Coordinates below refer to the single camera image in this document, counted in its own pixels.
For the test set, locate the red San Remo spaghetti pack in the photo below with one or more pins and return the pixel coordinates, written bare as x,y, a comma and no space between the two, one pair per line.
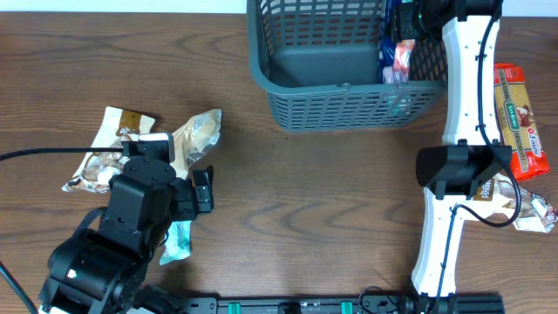
518,128

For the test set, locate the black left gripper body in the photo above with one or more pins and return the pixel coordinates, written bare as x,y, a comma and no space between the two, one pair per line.
182,208

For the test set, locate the teal white snack packet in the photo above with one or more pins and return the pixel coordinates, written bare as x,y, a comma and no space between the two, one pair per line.
178,243

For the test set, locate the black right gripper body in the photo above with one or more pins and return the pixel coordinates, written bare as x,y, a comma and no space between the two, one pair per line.
415,22

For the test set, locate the grey plastic lattice basket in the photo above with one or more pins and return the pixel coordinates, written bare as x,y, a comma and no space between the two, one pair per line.
317,60

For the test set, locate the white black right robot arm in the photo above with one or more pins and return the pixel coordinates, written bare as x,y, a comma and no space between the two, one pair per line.
471,152

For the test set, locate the beige brown snack bag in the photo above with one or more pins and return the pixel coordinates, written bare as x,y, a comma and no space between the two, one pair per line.
497,197

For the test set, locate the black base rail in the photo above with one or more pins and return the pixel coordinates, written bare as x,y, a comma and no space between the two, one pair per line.
373,300

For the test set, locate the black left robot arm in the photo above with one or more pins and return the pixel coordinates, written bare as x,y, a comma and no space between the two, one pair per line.
100,271

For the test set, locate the crumpled beige snack bag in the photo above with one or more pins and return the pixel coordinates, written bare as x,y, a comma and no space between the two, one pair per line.
195,139

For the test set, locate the blue Kleenex tissue pack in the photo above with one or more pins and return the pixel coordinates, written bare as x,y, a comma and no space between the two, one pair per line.
394,58

